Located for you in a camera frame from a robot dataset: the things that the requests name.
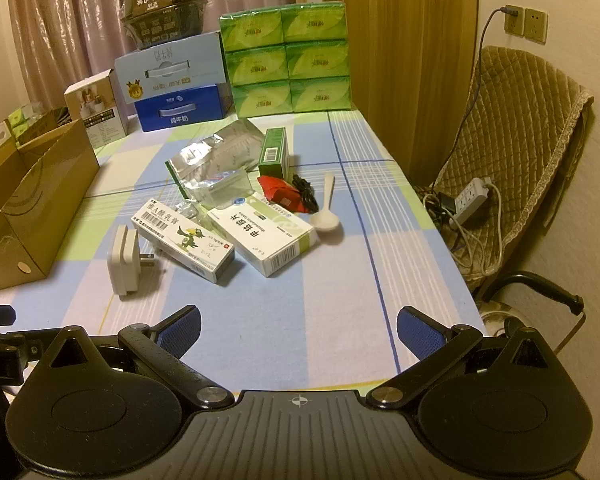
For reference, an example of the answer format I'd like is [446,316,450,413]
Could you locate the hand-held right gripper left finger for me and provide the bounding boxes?
[44,304,236,412]

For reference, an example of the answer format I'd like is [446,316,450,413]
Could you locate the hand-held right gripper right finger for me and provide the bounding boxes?
[366,304,557,412]

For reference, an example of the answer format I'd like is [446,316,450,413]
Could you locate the white plug adapter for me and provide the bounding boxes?
[107,224,156,297]

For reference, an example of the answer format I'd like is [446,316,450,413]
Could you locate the white cartoon ointment box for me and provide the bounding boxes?
[131,199,236,285]

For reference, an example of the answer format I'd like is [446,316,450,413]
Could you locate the long brown cardboard box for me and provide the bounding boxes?
[0,119,101,295]

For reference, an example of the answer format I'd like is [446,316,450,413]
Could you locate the white green medicine box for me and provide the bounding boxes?
[206,191,317,278]

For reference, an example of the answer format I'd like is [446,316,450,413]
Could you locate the white plastic spoon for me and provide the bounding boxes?
[309,173,343,233]

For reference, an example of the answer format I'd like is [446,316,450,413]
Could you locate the red candy packet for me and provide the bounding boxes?
[257,175,306,213]

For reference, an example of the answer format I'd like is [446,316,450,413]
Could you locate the black cable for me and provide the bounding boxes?
[291,174,320,215]

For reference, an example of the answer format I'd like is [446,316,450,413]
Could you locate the silver foil bag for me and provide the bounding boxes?
[165,117,268,201]

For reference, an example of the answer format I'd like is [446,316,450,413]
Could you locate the green white carton box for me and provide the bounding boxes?
[258,127,289,181]

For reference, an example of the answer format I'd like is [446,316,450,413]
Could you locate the plaid cloth desktop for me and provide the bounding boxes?
[0,109,487,397]

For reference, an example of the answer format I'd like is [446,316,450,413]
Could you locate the small silver blister pack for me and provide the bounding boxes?
[172,200,201,221]

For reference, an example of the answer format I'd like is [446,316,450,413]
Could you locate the open brown carton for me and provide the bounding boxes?
[10,107,76,150]

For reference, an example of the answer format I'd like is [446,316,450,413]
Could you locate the small green tissue packs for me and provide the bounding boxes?
[7,104,46,130]

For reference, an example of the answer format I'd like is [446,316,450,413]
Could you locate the dark blue milk carton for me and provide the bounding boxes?
[134,82,233,133]

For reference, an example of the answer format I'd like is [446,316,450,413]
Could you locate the white photo product box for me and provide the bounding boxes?
[63,69,131,150]

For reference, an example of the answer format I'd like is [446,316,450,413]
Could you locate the brown quilted chair cover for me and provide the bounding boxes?
[432,45,596,291]

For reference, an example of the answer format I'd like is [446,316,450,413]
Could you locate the light blue milk carton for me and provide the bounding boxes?
[114,31,228,106]

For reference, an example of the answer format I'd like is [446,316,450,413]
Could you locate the wooden wardrobe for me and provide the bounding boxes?
[320,0,481,191]

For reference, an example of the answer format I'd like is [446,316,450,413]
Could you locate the stack of green tissue packs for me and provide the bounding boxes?
[218,1,353,115]

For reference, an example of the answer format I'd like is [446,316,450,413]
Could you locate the pink brown curtain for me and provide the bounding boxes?
[5,0,296,106]

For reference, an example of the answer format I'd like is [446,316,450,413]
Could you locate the black instant noodle bowl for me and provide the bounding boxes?
[120,0,210,51]

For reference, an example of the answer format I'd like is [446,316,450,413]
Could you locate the white power strip with cables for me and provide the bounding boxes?
[445,185,507,281]

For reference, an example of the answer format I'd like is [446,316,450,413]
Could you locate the black chair frame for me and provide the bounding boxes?
[472,270,586,356]

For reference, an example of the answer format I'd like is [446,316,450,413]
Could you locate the grey charging cable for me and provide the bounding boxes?
[472,7,506,126]

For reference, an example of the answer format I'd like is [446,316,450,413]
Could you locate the beige wall socket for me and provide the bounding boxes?
[502,4,525,36]
[524,7,548,43]

